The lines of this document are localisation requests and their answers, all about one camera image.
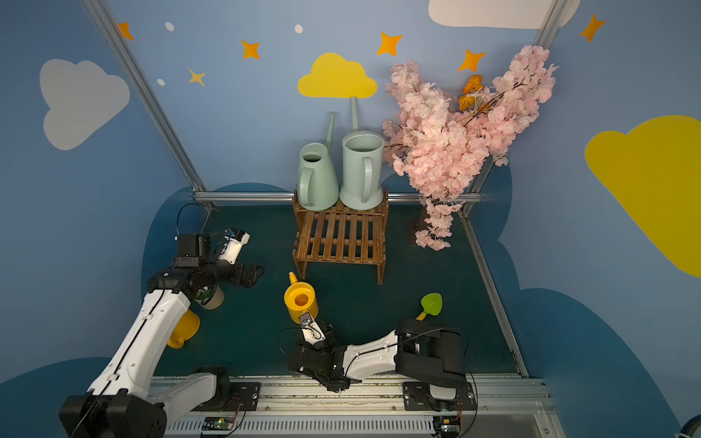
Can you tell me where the green watering can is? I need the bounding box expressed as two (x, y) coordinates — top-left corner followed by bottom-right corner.
(297, 112), (340, 212)

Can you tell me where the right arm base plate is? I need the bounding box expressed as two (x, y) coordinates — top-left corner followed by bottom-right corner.
(402, 381), (478, 412)

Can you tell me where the small yellow watering can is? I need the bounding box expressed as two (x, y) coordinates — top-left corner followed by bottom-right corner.
(283, 272), (319, 324)

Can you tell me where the pink cherry blossom tree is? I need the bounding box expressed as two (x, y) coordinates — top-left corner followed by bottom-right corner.
(383, 46), (557, 251)

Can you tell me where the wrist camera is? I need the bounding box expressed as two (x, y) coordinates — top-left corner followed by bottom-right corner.
(174, 228), (251, 266)
(299, 312), (338, 350)

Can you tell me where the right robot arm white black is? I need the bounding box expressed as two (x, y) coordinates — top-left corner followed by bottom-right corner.
(288, 319), (467, 392)

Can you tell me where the aluminium back rail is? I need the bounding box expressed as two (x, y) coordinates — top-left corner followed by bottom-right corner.
(194, 190), (483, 204)

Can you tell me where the right circuit board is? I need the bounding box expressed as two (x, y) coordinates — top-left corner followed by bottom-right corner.
(432, 416), (462, 438)

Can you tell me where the large light blue watering can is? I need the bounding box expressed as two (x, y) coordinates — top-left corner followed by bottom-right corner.
(340, 97), (384, 211)

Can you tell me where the green yellow toy shovel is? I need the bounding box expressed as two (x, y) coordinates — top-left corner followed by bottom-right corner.
(416, 293), (443, 321)

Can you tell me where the aluminium front rail frame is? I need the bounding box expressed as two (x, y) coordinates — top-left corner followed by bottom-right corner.
(165, 374), (565, 437)

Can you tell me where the left circuit board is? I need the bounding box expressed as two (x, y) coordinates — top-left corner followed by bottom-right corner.
(201, 417), (237, 434)

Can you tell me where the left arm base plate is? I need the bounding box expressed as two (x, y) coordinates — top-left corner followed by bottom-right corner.
(193, 381), (261, 412)

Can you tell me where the yellow watering can at left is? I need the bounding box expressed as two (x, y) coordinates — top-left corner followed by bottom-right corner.
(167, 310), (201, 350)

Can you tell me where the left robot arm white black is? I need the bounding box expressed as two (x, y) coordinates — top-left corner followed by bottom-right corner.
(58, 261), (264, 437)

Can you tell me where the circuit board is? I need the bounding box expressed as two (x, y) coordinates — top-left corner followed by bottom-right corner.
(432, 416), (462, 438)
(201, 417), (237, 434)

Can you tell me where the white flower pot plant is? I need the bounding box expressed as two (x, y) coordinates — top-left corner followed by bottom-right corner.
(195, 285), (225, 310)

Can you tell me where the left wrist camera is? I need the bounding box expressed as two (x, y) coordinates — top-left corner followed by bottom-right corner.
(174, 228), (251, 266)

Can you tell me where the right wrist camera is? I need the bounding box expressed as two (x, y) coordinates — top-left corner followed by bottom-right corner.
(299, 312), (338, 350)

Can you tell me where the brown wooden slatted shelf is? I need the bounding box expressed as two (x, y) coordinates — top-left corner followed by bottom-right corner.
(292, 192), (389, 285)

